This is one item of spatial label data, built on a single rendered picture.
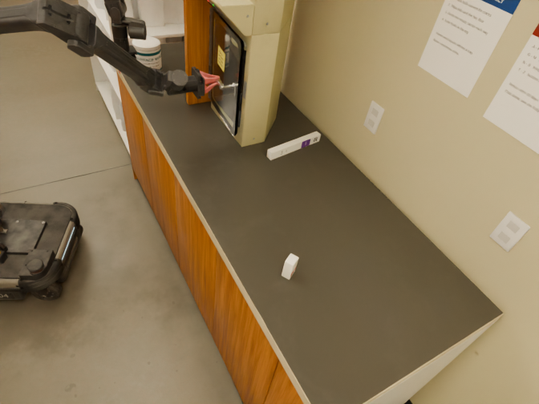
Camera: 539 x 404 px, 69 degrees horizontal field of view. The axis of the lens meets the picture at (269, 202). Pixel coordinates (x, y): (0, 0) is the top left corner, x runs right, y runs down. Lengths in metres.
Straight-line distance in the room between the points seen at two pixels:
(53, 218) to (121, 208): 0.47
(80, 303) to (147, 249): 0.46
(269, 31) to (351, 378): 1.11
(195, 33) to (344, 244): 1.04
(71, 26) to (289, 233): 0.87
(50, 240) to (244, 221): 1.25
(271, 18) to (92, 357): 1.71
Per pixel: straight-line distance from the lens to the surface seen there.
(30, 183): 3.05
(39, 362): 2.25
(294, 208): 1.43
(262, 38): 1.45
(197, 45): 1.79
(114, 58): 1.30
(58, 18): 1.17
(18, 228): 2.42
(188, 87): 1.51
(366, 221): 1.47
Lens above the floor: 1.95
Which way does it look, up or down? 45 degrees down
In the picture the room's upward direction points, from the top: 10 degrees clockwise
